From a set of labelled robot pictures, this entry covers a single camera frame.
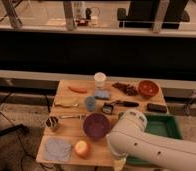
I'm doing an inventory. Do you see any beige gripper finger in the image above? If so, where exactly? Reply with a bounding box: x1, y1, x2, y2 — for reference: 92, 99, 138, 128
113, 158, 126, 171

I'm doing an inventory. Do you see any red yellow apple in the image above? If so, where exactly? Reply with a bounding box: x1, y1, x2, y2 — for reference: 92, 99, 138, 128
74, 140, 89, 158

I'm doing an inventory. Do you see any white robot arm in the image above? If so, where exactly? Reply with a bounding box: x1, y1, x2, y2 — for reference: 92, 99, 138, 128
106, 109, 196, 171

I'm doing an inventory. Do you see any purple bowl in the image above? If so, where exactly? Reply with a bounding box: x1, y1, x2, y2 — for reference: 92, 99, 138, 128
83, 113, 111, 139

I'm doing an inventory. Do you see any red bowl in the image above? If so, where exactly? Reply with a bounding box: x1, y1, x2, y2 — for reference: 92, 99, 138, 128
138, 80, 159, 98

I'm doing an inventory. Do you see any small black box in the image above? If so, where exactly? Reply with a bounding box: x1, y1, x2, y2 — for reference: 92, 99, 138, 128
102, 103, 114, 114

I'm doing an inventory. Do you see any green plastic tray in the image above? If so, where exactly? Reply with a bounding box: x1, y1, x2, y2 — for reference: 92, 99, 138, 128
126, 115, 183, 166

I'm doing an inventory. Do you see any blue cloth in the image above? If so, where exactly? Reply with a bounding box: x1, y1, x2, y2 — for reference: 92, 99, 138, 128
43, 138, 72, 162

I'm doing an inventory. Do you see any black rectangular block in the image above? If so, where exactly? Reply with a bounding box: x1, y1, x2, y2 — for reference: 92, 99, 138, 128
147, 103, 167, 113

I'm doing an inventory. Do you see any blue plastic cup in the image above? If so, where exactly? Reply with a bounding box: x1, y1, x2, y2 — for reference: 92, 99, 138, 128
84, 96, 96, 112

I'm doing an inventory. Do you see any blue sponge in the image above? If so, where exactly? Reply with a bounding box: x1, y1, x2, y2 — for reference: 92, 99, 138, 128
94, 90, 110, 100

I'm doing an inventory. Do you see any silver fork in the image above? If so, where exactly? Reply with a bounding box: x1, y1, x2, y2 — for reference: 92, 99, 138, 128
58, 114, 86, 119

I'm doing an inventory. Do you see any dark brown dried food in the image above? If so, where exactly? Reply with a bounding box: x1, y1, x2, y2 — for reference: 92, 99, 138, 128
113, 82, 138, 96

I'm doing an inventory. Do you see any orange carrot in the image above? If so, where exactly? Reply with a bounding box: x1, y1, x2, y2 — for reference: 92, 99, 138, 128
68, 86, 87, 94

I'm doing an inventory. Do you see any white paper cup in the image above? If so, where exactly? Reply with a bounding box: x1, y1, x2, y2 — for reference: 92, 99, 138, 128
94, 72, 106, 88

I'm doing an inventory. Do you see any black handled knife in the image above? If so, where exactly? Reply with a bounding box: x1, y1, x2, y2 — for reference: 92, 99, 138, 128
109, 100, 139, 107

